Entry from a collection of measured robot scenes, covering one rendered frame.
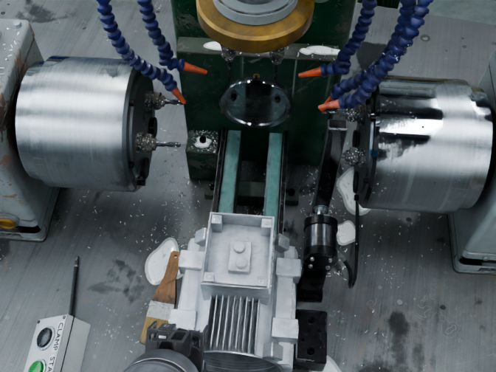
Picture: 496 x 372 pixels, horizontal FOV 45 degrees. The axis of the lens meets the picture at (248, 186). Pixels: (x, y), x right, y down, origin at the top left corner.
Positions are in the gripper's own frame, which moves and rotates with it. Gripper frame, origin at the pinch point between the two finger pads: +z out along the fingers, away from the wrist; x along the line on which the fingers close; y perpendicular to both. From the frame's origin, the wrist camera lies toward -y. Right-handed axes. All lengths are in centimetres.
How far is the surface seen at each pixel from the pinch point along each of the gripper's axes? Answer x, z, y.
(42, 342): 22.0, 1.9, 0.6
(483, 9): -104, 196, 123
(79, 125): 23.1, 14.0, 34.6
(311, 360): -19.6, 23.6, -4.4
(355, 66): -30, 68, 61
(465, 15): -94, 194, 118
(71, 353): 17.6, 2.1, -0.9
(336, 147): -19.8, 5.2, 32.7
